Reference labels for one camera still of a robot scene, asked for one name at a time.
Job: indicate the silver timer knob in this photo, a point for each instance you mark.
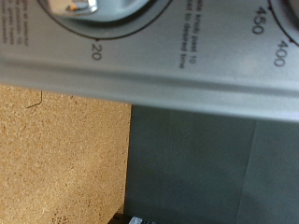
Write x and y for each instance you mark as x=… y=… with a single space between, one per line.
x=109 y=9

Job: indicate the silver toaster oven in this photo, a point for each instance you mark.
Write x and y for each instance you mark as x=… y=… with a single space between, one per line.
x=155 y=71

